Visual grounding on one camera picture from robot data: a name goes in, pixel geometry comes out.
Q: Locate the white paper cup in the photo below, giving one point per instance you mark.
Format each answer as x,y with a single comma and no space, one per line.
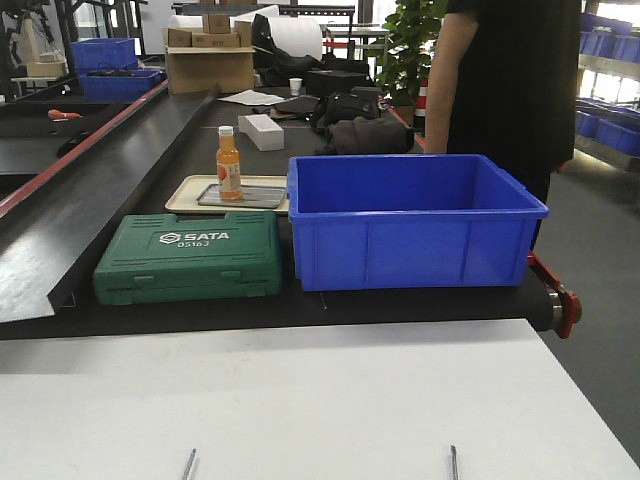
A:
295,85

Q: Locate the person in black clothes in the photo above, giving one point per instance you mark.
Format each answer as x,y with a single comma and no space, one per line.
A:
503,83

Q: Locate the beige plastic tray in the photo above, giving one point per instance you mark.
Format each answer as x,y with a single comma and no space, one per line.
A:
184,200

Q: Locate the large cardboard box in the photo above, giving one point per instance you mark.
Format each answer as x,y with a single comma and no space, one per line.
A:
192,66

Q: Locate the dark grey cloth bundle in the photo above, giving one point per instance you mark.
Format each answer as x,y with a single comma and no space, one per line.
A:
367,136

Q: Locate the white foam block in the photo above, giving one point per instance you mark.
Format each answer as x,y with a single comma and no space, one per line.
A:
264,132

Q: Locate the blue bin lower far left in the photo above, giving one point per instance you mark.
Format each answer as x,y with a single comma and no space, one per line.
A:
127,86

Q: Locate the red conveyor end bracket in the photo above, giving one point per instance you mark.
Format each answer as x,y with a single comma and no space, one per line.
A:
566,305

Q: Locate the green potted plant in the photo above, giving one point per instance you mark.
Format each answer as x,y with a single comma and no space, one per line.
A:
404,58

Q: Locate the large blue plastic bin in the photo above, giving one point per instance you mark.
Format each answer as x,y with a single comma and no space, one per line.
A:
405,221

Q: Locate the orange juice bottle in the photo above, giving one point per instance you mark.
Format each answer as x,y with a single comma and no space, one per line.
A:
228,165

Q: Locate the green SATA tool case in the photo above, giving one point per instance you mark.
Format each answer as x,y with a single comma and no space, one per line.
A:
160,258

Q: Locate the grey metal tray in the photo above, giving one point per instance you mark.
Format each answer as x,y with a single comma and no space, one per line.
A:
265,197

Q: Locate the black bag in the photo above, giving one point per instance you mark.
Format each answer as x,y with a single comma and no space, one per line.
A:
341,106

